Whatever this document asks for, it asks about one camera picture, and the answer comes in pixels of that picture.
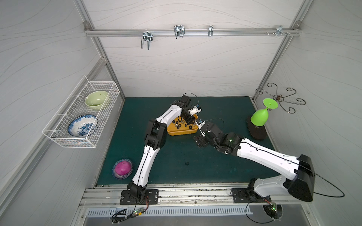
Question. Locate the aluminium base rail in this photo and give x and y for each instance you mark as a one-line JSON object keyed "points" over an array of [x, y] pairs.
{"points": [[199, 194]]}

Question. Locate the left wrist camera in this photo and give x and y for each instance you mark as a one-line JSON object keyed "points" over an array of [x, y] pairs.
{"points": [[195, 109]]}

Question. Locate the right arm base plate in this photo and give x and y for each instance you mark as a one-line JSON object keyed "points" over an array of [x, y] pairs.
{"points": [[244, 195]]}

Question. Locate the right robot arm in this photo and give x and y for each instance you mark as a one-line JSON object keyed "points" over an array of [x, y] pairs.
{"points": [[296, 176]]}

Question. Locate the black cylinder stand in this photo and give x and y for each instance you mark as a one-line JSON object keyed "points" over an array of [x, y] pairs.
{"points": [[258, 133]]}

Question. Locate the blue white patterned bowl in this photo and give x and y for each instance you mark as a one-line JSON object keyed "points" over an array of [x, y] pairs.
{"points": [[82, 125]]}

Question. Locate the purple fruit in bowl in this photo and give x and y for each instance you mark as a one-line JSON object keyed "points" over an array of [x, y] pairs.
{"points": [[122, 169]]}

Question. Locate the yellow plastic storage box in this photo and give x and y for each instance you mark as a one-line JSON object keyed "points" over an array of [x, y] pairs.
{"points": [[184, 129]]}

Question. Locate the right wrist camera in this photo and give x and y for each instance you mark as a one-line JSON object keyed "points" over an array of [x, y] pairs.
{"points": [[200, 123]]}

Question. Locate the green plastic goblet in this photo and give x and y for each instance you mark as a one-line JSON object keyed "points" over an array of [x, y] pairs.
{"points": [[260, 117]]}

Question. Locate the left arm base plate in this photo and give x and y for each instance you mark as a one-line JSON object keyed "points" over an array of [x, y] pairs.
{"points": [[149, 196]]}

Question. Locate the green ceramic bowl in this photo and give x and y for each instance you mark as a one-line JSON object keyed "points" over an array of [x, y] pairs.
{"points": [[97, 100]]}

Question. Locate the aluminium top rail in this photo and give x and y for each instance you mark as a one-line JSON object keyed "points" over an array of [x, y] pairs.
{"points": [[190, 32]]}

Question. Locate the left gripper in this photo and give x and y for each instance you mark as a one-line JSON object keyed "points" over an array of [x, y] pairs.
{"points": [[188, 118]]}

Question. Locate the white wire basket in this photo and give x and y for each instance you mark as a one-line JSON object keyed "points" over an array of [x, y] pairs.
{"points": [[73, 107]]}

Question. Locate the metal clip hook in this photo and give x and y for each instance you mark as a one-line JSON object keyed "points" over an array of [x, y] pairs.
{"points": [[179, 31]]}

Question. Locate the metal bracket hook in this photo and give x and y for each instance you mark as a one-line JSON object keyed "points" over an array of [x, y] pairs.
{"points": [[278, 32]]}

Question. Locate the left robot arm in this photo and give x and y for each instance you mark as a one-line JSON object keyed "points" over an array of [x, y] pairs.
{"points": [[155, 139]]}

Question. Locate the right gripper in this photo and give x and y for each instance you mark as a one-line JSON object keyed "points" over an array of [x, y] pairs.
{"points": [[202, 138]]}

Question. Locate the metal double hook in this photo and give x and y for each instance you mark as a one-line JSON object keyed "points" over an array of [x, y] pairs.
{"points": [[147, 38]]}

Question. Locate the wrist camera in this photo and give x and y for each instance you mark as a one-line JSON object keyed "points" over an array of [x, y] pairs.
{"points": [[195, 109], [200, 123]]}

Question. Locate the small metal hook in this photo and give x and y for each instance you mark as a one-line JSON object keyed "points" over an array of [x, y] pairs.
{"points": [[210, 31]]}

